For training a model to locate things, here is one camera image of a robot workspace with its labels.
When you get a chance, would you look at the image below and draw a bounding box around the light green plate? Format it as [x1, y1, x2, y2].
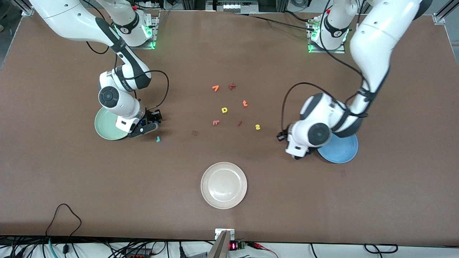
[94, 107, 129, 140]

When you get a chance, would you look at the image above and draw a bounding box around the beige plate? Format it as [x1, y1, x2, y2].
[200, 162, 248, 210]

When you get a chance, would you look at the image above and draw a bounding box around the white device with lights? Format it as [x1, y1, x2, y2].
[206, 0, 259, 13]

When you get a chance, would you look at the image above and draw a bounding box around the red alligator clip lead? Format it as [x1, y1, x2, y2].
[247, 242, 279, 258]

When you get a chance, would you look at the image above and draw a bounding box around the blue plate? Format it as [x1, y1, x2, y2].
[317, 133, 359, 164]

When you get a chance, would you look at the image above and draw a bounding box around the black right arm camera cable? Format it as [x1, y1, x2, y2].
[86, 36, 169, 110]

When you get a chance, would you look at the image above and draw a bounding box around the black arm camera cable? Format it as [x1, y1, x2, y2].
[281, 0, 370, 137]
[86, 36, 169, 110]

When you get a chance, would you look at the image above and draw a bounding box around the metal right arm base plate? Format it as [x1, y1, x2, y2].
[119, 14, 159, 49]

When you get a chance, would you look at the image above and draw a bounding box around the thin black cable loop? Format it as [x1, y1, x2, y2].
[45, 204, 82, 251]

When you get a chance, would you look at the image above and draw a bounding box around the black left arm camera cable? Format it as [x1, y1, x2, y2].
[281, 0, 370, 137]

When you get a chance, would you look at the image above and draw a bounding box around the white post mounting plate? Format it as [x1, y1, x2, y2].
[215, 228, 235, 240]

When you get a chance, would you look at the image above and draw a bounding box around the grey metal camera post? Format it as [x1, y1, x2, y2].
[207, 230, 231, 258]

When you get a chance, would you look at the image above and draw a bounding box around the long black table cable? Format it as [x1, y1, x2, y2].
[237, 13, 316, 32]

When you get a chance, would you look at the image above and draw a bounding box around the short black table cable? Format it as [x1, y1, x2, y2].
[283, 10, 312, 23]

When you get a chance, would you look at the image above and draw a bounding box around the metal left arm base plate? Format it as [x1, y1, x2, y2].
[308, 18, 345, 54]

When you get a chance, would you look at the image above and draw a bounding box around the black flat cable loop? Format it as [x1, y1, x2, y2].
[364, 244, 398, 254]

